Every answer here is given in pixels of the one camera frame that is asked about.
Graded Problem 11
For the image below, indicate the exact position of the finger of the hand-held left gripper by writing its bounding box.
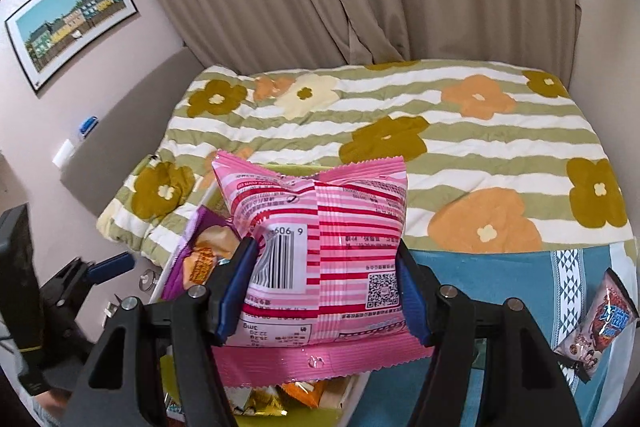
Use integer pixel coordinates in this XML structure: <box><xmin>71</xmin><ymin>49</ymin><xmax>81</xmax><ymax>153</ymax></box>
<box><xmin>42</xmin><ymin>252</ymin><xmax>136</xmax><ymax>313</ymax></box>

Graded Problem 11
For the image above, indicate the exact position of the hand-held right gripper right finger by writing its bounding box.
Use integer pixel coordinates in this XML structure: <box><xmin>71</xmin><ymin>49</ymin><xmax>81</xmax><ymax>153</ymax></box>
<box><xmin>394</xmin><ymin>242</ymin><xmax>583</xmax><ymax>427</ymax></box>

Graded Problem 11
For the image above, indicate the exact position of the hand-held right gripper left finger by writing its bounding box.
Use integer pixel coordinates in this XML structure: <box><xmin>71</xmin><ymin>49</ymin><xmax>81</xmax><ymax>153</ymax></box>
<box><xmin>62</xmin><ymin>237</ymin><xmax>261</xmax><ymax>427</ymax></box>

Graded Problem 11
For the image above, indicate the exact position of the pink striped snack packet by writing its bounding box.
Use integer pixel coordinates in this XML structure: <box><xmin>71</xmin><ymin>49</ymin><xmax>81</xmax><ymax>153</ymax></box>
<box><xmin>210</xmin><ymin>149</ymin><xmax>438</xmax><ymax>388</ymax></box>

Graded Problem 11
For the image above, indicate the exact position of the white storage bin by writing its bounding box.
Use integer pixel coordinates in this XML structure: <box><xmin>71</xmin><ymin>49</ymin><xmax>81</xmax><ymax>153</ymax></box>
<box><xmin>147</xmin><ymin>162</ymin><xmax>371</xmax><ymax>427</ymax></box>

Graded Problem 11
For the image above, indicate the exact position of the cream orange snack packet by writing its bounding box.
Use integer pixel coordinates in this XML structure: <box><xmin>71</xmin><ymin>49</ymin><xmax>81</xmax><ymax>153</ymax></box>
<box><xmin>280</xmin><ymin>377</ymin><xmax>353</xmax><ymax>410</ymax></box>

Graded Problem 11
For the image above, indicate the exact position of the purple chip bag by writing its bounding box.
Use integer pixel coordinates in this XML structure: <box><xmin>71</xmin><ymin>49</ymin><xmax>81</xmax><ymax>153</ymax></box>
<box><xmin>160</xmin><ymin>204</ymin><xmax>246</xmax><ymax>303</ymax></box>

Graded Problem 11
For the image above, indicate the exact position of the teal patterned cloth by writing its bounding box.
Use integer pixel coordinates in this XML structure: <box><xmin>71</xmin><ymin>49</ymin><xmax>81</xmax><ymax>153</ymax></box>
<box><xmin>350</xmin><ymin>242</ymin><xmax>640</xmax><ymax>427</ymax></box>

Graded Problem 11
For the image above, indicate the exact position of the yellow cocoa snack packet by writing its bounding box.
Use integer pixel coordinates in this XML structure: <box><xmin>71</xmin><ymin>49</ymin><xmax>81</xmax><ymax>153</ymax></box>
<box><xmin>240</xmin><ymin>387</ymin><xmax>286</xmax><ymax>415</ymax></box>

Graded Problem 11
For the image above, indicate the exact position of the grey padded headboard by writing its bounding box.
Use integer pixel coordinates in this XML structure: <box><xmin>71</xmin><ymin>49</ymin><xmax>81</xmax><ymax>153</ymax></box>
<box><xmin>60</xmin><ymin>47</ymin><xmax>206</xmax><ymax>198</ymax></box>

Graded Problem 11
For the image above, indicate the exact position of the yellow-green printed packet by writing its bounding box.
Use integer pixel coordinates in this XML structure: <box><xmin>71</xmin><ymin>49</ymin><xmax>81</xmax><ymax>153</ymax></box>
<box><xmin>160</xmin><ymin>352</ymin><xmax>351</xmax><ymax>427</ymax></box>

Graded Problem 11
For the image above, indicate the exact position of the green striped floral blanket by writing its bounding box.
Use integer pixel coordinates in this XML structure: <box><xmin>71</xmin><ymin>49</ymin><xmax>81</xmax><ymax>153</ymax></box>
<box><xmin>97</xmin><ymin>59</ymin><xmax>631</xmax><ymax>258</ymax></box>

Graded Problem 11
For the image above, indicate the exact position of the dark red grey snack packet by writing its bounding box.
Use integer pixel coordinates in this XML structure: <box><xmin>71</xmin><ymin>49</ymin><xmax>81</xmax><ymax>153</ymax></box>
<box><xmin>552</xmin><ymin>267</ymin><xmax>640</xmax><ymax>383</ymax></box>

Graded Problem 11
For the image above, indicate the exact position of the white wall switch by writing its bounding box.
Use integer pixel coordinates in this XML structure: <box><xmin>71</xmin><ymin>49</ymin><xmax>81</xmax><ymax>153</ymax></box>
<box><xmin>52</xmin><ymin>139</ymin><xmax>76</xmax><ymax>168</ymax></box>

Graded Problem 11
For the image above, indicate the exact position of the framed wall poster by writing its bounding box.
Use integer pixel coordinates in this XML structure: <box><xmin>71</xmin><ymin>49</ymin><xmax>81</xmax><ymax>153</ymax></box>
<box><xmin>5</xmin><ymin>0</ymin><xmax>138</xmax><ymax>95</ymax></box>

